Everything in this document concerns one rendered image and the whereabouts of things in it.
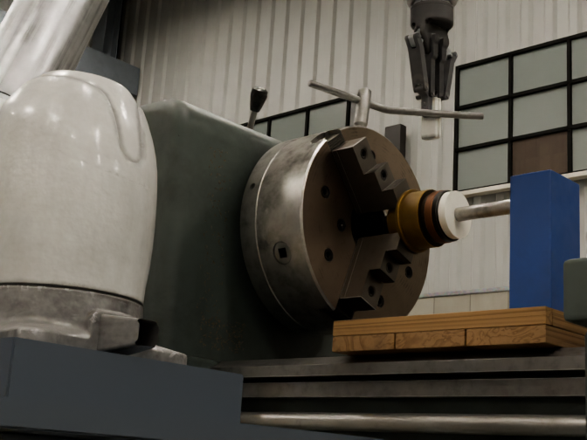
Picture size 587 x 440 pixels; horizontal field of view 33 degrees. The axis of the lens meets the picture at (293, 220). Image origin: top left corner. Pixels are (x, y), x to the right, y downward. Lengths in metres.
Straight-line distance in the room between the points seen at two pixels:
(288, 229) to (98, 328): 0.58
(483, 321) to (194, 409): 0.39
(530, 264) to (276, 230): 0.36
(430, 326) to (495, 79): 8.60
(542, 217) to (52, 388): 0.71
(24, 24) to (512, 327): 0.65
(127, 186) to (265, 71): 11.01
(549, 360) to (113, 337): 0.48
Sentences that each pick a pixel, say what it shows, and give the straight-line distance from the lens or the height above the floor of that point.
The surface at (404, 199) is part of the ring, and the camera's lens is 1.42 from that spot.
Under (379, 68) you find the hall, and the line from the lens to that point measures 10.67.
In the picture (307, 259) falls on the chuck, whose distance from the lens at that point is 1.37.
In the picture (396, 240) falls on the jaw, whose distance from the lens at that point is 1.41.
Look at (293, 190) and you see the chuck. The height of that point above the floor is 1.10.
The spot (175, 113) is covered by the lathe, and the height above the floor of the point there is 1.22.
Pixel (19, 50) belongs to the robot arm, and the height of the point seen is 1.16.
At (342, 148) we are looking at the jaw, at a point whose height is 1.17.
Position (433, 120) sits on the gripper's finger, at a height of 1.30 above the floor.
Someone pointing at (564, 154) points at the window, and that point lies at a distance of 9.08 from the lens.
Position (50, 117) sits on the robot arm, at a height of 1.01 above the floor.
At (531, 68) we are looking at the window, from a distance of 9.56.
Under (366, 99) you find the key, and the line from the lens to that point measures 1.59.
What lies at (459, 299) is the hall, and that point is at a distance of 9.28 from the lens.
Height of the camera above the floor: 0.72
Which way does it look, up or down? 14 degrees up
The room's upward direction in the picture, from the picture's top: 4 degrees clockwise
